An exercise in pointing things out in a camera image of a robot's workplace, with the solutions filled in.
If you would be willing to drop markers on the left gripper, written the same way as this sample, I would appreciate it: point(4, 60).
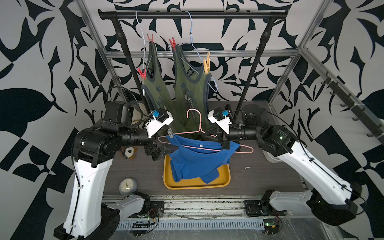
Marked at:
point(165, 148)

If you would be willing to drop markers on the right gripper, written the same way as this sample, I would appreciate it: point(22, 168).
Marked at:
point(222, 136)

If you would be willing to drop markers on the grey clothespin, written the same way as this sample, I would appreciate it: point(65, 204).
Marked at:
point(170, 133)

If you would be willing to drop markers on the blue tank top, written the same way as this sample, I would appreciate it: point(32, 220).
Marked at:
point(198, 159)

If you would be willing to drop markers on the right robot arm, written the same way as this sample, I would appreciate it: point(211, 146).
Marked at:
point(331, 199)

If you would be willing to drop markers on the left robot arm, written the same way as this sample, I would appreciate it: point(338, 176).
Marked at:
point(92, 156)

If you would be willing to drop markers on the green tank top right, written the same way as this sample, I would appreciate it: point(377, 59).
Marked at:
point(192, 92)

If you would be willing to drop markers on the green tank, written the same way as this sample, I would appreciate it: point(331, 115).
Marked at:
point(192, 92)
point(154, 87)

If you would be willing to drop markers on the green tank top left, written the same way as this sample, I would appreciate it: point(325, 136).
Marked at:
point(154, 87)

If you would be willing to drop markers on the brown white plush piece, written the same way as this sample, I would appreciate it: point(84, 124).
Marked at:
point(129, 153)

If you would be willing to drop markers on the yellow plastic tray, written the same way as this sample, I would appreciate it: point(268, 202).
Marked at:
point(195, 184)

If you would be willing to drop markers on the white plush toy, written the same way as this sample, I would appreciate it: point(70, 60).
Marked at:
point(137, 113)

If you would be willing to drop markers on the small round clock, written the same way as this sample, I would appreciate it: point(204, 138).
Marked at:
point(128, 186)

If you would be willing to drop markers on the white plastic bin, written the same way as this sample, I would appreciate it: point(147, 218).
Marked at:
point(270, 158)

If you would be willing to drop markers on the tan clothespin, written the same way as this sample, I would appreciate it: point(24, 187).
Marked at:
point(206, 63)

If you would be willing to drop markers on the red clothespin lower left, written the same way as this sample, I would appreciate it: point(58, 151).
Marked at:
point(142, 73)

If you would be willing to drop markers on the red clothespin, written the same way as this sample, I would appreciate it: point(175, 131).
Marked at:
point(150, 39)
point(173, 43)
point(142, 73)

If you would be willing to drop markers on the small circuit board left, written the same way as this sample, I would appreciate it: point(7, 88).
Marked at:
point(141, 228)

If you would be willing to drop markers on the small circuit board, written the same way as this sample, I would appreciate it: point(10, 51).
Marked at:
point(272, 226)
point(141, 228)

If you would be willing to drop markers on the small circuit board right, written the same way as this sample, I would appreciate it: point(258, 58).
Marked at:
point(272, 226)

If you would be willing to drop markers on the red clothespin middle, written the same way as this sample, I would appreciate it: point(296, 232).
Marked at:
point(173, 43)

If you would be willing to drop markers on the red clothespin upper left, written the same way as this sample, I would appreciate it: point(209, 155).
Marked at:
point(150, 39)

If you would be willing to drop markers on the black clothes rack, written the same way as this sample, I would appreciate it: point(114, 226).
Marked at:
point(115, 17)

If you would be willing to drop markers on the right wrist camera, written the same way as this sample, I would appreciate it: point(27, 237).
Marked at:
point(221, 118)

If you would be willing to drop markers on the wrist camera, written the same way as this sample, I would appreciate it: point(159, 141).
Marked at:
point(157, 120)
point(221, 118)

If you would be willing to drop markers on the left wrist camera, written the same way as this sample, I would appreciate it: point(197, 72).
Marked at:
point(157, 120)

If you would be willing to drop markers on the blue wire hanger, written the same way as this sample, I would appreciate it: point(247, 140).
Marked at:
point(215, 87)

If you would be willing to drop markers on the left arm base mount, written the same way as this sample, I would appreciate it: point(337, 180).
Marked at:
point(151, 208)

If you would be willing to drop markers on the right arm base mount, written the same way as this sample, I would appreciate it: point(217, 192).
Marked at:
point(262, 207)

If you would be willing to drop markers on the white wire hanger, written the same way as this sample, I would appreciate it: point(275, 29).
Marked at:
point(144, 41)

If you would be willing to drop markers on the black wall hook rail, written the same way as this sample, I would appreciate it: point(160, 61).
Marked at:
point(361, 111)

